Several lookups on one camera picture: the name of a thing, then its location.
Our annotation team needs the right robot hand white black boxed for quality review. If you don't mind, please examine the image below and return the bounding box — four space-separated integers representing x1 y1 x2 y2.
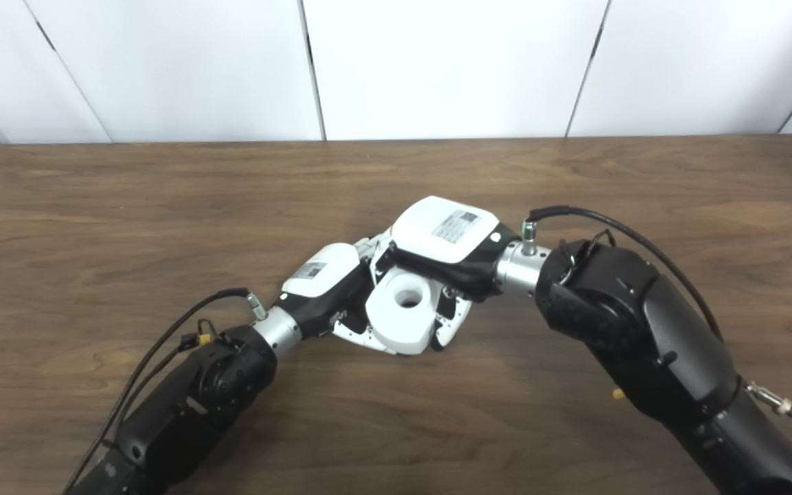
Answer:
367 196 522 353

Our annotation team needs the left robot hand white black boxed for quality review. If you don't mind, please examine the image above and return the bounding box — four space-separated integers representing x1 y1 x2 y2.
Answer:
276 237 397 349

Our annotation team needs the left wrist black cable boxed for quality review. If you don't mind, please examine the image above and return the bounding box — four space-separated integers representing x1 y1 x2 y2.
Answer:
63 287 268 493

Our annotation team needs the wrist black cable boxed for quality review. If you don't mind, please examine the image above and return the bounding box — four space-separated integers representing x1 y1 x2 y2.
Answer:
63 287 268 493
521 205 792 418

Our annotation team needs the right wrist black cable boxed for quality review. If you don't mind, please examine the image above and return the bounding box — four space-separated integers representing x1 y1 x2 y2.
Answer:
521 205 792 418

